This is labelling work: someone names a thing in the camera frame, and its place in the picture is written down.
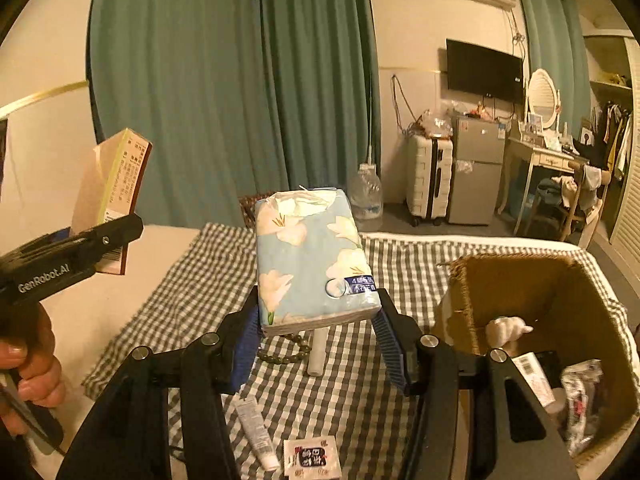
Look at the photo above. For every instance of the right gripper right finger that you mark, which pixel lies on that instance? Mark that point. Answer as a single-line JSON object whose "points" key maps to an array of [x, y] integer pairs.
{"points": [[473, 412]]}

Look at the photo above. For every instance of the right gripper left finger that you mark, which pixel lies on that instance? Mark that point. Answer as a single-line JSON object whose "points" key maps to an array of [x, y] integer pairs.
{"points": [[125, 434]]}

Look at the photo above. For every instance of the black patterned plastic pouch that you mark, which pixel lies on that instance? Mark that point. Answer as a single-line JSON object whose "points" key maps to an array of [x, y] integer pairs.
{"points": [[580, 383]]}

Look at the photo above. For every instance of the white bear star toy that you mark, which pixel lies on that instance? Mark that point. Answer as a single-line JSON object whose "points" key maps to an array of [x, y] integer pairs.
{"points": [[505, 330]]}

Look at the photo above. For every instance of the white cylindrical tube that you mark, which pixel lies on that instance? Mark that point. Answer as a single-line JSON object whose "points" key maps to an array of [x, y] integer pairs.
{"points": [[317, 355]]}

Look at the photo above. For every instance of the floral tissue pack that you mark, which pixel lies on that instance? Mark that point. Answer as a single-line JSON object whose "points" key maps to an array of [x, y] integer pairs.
{"points": [[312, 271]]}

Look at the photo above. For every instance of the person left hand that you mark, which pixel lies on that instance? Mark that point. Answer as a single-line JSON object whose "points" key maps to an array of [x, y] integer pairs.
{"points": [[39, 370]]}

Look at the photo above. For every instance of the small white cream tube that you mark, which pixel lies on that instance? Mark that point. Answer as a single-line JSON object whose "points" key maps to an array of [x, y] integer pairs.
{"points": [[256, 432]]}

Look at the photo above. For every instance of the white red sachet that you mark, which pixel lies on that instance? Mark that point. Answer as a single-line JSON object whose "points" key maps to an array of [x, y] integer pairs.
{"points": [[313, 458]]}

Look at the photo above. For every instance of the white louvered wardrobe door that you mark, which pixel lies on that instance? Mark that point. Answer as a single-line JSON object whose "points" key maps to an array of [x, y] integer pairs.
{"points": [[626, 232]]}

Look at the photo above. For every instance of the brown patterned bag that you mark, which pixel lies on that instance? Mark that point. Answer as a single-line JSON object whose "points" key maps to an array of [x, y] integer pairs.
{"points": [[247, 205]]}

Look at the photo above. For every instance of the wooden chair with clothes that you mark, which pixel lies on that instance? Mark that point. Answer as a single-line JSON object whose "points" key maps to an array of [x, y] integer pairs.
{"points": [[580, 198]]}

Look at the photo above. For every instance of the white dressing table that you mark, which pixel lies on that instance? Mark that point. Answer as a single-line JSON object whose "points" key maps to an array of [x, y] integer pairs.
{"points": [[524, 166]]}

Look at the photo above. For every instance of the large clear water jug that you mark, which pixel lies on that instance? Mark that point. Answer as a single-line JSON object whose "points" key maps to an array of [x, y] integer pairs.
{"points": [[365, 194]]}

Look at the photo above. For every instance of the large green curtain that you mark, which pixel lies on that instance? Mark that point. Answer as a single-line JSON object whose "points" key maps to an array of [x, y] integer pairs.
{"points": [[237, 97]]}

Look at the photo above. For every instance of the silver mini fridge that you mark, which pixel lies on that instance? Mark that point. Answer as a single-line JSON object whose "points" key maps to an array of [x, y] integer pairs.
{"points": [[476, 171]]}

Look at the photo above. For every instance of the white suitcase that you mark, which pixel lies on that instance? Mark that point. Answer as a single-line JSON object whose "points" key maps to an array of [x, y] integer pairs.
{"points": [[429, 178]]}

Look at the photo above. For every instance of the white oval vanity mirror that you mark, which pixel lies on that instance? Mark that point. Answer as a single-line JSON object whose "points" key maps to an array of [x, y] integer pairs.
{"points": [[542, 100]]}

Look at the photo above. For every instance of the narrow green curtain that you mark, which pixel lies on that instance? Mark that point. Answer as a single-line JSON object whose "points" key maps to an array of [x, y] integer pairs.
{"points": [[556, 44]]}

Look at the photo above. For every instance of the black wall television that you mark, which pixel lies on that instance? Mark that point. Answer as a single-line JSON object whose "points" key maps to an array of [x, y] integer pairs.
{"points": [[484, 72]]}

